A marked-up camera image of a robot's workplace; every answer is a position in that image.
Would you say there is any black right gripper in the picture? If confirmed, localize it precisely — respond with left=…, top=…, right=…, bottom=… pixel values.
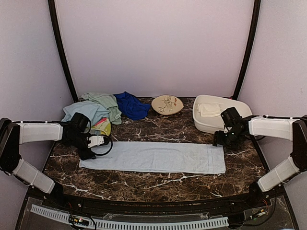
left=213, top=129, right=244, bottom=151

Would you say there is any cream white towel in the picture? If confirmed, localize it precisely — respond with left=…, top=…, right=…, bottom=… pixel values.
left=197, top=103, right=221, bottom=117

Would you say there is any white plastic basin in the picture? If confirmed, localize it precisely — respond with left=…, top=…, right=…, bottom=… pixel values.
left=192, top=95, right=252, bottom=134

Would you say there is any light blue towel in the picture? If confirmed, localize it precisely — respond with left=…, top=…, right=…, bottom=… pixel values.
left=79, top=141, right=226, bottom=174

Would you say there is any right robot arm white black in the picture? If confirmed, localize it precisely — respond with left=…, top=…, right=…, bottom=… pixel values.
left=213, top=107, right=307, bottom=208

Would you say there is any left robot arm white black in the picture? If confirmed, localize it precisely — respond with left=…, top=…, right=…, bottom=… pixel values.
left=0, top=113, right=104, bottom=209

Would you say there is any yellow patterned towel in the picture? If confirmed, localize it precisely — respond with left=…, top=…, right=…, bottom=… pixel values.
left=90, top=117, right=111, bottom=136

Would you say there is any blue grey towel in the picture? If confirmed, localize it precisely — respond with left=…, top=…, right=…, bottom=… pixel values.
left=62, top=101, right=110, bottom=125

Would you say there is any pale green towel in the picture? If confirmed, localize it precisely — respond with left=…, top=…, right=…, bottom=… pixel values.
left=81, top=92, right=122, bottom=125

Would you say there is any royal blue towel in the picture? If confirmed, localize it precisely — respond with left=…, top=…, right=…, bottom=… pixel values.
left=114, top=92, right=151, bottom=120

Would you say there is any beige floral plate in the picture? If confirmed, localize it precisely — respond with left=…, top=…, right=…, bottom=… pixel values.
left=151, top=95, right=184, bottom=115

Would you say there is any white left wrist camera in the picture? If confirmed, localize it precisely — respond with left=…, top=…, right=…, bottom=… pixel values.
left=87, top=135, right=105, bottom=148

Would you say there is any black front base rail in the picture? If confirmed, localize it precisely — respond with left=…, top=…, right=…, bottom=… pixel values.
left=24, top=182, right=286, bottom=216

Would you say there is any white slotted cable duct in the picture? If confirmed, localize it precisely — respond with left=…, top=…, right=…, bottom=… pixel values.
left=30, top=205, right=229, bottom=230

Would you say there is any right black frame post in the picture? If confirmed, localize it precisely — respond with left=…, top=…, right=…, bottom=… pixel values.
left=232, top=0, right=261, bottom=100

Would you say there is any black frame post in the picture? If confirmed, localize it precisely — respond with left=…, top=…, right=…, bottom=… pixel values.
left=47, top=0, right=79, bottom=102
left=232, top=0, right=261, bottom=100

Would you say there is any left black frame post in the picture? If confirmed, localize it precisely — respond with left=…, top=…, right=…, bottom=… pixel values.
left=47, top=0, right=79, bottom=102

